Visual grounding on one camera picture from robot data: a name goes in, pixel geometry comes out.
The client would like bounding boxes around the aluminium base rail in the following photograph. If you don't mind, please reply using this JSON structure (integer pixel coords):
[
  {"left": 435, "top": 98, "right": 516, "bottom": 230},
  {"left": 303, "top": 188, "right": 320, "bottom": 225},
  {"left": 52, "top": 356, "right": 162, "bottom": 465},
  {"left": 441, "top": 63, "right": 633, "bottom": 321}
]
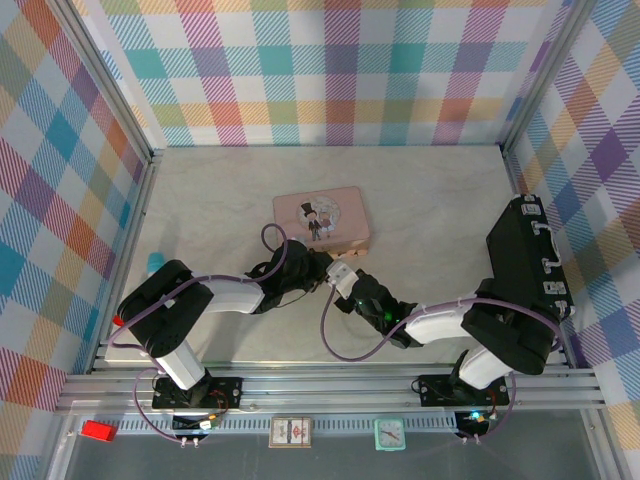
[{"left": 54, "top": 362, "right": 611, "bottom": 416}]

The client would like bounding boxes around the short purple cable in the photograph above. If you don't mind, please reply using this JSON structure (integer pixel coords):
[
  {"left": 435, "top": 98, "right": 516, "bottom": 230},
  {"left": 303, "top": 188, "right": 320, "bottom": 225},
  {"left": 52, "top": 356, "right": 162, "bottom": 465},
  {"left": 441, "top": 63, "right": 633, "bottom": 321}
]
[
  {"left": 457, "top": 372, "right": 517, "bottom": 446},
  {"left": 133, "top": 368, "right": 201, "bottom": 447}
]

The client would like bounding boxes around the teal square clock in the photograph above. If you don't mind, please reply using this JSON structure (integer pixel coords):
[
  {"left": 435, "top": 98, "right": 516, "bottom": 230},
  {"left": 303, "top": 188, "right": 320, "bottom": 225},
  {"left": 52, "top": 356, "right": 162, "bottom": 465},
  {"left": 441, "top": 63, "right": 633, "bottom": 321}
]
[{"left": 373, "top": 417, "right": 406, "bottom": 452}]

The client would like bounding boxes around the small electronics board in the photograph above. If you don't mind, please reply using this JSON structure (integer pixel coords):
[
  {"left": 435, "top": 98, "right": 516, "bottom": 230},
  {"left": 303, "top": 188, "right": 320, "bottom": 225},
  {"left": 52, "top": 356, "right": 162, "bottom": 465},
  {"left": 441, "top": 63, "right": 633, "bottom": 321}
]
[
  {"left": 453, "top": 409, "right": 492, "bottom": 434},
  {"left": 172, "top": 412, "right": 224, "bottom": 434}
]

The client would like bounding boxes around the aluminium frame post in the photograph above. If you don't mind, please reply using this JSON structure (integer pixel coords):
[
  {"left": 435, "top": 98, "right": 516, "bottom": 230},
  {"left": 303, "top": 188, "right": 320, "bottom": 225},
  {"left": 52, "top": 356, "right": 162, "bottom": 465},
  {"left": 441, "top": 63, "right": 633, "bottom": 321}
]
[
  {"left": 49, "top": 0, "right": 164, "bottom": 166},
  {"left": 501, "top": 0, "right": 601, "bottom": 159}
]

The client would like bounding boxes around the black suitcase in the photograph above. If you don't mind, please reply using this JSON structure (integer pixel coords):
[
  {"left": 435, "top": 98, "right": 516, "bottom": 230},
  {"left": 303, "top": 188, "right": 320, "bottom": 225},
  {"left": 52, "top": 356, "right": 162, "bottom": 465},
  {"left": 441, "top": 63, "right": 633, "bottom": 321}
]
[{"left": 485, "top": 194, "right": 576, "bottom": 321}]

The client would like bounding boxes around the small card label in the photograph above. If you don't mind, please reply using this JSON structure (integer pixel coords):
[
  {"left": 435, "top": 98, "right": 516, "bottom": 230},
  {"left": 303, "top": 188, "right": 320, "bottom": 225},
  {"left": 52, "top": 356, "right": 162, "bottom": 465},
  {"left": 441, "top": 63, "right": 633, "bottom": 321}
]
[{"left": 268, "top": 416, "right": 313, "bottom": 450}]

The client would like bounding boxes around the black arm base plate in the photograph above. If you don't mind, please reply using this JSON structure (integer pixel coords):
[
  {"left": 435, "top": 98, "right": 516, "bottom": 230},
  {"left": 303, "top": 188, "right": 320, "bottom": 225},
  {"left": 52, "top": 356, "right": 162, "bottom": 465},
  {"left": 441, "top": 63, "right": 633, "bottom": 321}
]
[
  {"left": 417, "top": 374, "right": 511, "bottom": 407},
  {"left": 151, "top": 377, "right": 245, "bottom": 410}
]

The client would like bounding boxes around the slotted cable tray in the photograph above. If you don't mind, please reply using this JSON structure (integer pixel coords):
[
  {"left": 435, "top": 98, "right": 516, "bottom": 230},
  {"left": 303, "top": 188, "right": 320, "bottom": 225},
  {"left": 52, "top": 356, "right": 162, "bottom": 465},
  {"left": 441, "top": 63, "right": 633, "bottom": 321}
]
[{"left": 117, "top": 417, "right": 501, "bottom": 435}]

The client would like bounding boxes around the pink tin box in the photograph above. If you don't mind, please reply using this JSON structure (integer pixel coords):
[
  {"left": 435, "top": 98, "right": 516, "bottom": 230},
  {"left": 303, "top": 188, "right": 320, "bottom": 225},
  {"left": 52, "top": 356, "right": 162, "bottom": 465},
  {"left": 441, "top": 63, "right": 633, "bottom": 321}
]
[{"left": 272, "top": 186, "right": 374, "bottom": 259}]

